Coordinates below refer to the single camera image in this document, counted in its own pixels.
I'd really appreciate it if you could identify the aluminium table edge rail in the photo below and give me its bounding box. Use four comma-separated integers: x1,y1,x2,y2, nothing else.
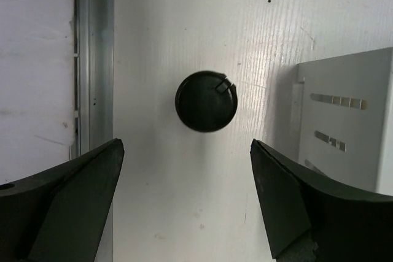
73,0,115,262

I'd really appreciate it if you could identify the spice jar black lid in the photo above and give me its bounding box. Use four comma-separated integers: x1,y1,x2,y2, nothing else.
174,71,238,133

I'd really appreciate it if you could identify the white metal organizer rack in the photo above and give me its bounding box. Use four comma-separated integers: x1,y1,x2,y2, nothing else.
298,48,392,195

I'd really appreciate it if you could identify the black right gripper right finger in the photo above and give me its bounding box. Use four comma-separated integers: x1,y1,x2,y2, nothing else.
251,140,392,261

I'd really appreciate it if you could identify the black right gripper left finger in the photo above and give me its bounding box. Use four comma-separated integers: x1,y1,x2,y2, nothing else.
1,139,124,261

